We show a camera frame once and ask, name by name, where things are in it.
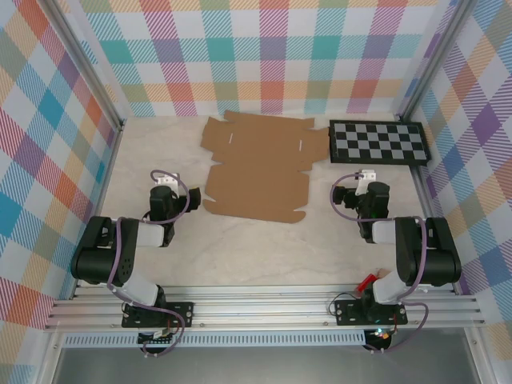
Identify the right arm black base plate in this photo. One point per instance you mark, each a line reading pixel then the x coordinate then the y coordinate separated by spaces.
pixel 346 312

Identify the aluminium corner post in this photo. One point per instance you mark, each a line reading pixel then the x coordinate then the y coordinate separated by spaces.
pixel 88 68
pixel 436 60

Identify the red plastic object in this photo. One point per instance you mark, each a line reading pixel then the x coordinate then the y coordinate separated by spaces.
pixel 366 283

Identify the small lit circuit board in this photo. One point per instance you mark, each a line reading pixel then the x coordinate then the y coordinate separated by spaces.
pixel 380 334

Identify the brown cardboard box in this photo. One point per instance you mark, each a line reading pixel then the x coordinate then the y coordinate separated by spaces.
pixel 256 168

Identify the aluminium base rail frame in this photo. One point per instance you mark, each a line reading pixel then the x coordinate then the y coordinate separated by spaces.
pixel 260 308

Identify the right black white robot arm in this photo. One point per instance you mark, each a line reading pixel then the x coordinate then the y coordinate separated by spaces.
pixel 436 256

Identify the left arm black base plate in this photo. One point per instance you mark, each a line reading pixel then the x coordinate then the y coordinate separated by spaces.
pixel 182 314

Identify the small green circuit board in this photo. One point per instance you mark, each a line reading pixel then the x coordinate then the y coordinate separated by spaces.
pixel 158 335

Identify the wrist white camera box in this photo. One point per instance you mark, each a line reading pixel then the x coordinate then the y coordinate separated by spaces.
pixel 167 180
pixel 367 177

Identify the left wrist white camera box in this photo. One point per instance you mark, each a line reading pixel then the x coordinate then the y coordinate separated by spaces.
pixel 167 180

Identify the grey metal panel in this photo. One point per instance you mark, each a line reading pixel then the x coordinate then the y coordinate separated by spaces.
pixel 260 366

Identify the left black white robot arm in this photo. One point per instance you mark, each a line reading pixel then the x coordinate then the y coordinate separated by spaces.
pixel 100 256

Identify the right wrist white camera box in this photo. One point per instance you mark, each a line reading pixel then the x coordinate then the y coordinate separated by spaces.
pixel 367 177

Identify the black grey chessboard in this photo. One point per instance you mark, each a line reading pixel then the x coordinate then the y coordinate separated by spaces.
pixel 378 142

